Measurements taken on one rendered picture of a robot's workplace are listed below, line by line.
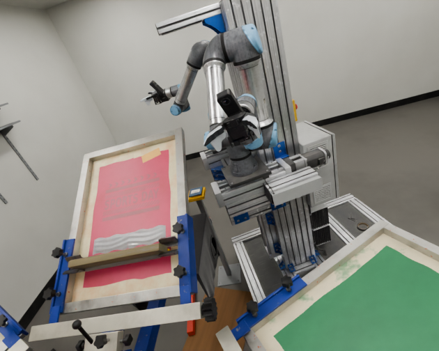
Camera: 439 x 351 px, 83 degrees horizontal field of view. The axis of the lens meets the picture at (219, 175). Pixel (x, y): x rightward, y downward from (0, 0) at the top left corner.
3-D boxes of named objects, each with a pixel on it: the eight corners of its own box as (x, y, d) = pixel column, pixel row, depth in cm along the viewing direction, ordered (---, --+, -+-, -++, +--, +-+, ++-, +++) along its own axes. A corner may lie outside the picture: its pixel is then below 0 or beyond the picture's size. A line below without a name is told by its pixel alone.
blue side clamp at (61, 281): (74, 242, 119) (63, 239, 113) (83, 241, 118) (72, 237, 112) (63, 313, 105) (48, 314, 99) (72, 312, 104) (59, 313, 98)
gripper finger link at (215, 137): (212, 160, 68) (234, 143, 72) (202, 141, 66) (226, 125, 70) (205, 159, 71) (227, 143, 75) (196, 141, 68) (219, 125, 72)
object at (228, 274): (219, 267, 243) (185, 187, 199) (240, 262, 240) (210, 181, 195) (217, 286, 224) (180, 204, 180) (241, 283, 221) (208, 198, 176)
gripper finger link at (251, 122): (272, 138, 63) (255, 134, 72) (265, 117, 61) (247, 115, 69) (263, 144, 63) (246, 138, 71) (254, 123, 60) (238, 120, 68)
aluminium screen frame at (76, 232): (88, 157, 141) (83, 154, 138) (184, 131, 131) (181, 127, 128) (62, 314, 103) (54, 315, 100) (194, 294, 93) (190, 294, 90)
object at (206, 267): (210, 253, 180) (194, 216, 163) (221, 251, 178) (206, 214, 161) (204, 317, 140) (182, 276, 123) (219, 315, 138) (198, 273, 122)
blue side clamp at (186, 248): (182, 220, 109) (175, 215, 103) (192, 218, 109) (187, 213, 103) (185, 294, 95) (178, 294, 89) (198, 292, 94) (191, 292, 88)
